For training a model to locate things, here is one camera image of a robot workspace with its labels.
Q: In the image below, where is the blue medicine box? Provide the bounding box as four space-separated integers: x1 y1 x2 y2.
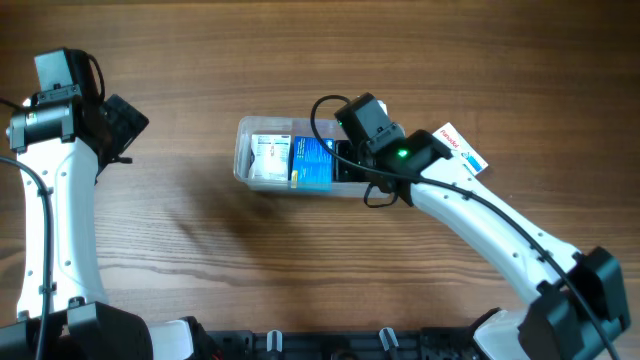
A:
290 136 333 192

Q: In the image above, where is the white medicine box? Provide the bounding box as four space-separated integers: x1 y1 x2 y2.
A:
249 134 291 181

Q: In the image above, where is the white Panadol box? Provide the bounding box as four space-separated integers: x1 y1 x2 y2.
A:
433 123 489 176

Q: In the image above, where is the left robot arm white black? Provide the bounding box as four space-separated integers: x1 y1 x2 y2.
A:
1 48 215 359

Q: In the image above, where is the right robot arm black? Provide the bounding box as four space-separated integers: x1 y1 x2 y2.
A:
335 93 631 359

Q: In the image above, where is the clear plastic container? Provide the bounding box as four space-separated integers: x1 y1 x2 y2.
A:
234 116 385 198

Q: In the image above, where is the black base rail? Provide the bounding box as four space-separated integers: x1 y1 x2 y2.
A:
207 327 486 360

